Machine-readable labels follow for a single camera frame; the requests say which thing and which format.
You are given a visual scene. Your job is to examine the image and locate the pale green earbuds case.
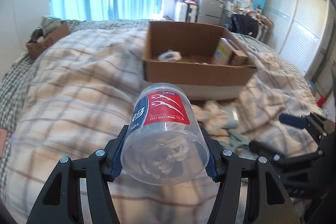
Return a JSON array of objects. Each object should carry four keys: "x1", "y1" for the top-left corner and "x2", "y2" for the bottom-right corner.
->
[{"x1": 224, "y1": 106, "x2": 239, "y2": 128}]

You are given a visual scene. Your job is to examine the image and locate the white cloth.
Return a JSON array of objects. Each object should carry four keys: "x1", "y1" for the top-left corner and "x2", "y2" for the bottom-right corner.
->
[{"x1": 191, "y1": 101, "x2": 229, "y2": 136}]

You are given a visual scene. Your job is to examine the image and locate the clear floss pick jar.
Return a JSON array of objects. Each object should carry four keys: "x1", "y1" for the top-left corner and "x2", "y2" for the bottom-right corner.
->
[{"x1": 120, "y1": 83, "x2": 210, "y2": 186}]

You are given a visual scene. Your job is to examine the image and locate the tan book-like box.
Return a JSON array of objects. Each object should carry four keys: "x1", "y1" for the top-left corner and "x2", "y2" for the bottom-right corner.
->
[{"x1": 211, "y1": 38, "x2": 248, "y2": 67}]

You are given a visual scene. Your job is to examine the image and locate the large cardboard box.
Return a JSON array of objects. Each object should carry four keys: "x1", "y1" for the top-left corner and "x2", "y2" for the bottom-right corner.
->
[{"x1": 142, "y1": 21, "x2": 257, "y2": 101}]

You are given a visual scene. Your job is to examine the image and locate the blue white tube box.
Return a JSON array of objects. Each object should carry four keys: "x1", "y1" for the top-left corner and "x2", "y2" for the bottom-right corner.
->
[{"x1": 158, "y1": 50, "x2": 182, "y2": 62}]

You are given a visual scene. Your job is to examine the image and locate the grey-green hand grip tool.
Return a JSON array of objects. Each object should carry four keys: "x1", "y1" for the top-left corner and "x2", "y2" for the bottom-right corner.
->
[{"x1": 219, "y1": 128, "x2": 249, "y2": 152}]

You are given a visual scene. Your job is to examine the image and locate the pink leather wallet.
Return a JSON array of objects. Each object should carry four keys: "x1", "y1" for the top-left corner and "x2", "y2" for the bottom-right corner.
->
[{"x1": 0, "y1": 128, "x2": 8, "y2": 158}]

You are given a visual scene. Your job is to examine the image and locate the white louvred wardrobe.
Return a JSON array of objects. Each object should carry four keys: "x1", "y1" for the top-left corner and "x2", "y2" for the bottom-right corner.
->
[{"x1": 265, "y1": 0, "x2": 329, "y2": 75}]

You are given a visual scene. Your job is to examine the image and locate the black jacket on chair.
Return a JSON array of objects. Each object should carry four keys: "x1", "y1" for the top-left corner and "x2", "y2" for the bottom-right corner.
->
[{"x1": 229, "y1": 14, "x2": 259, "y2": 38}]

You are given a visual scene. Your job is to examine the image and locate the silver mini fridge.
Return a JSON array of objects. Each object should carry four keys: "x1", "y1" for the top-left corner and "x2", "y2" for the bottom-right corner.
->
[{"x1": 197, "y1": 0, "x2": 224, "y2": 25}]

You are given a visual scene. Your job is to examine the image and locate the white suitcase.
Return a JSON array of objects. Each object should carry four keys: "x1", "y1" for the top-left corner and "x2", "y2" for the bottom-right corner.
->
[{"x1": 174, "y1": 1, "x2": 198, "y2": 23}]

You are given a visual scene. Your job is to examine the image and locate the small cardboard box with items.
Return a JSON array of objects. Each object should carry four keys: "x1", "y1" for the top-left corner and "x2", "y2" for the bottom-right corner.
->
[{"x1": 26, "y1": 16, "x2": 70, "y2": 60}]

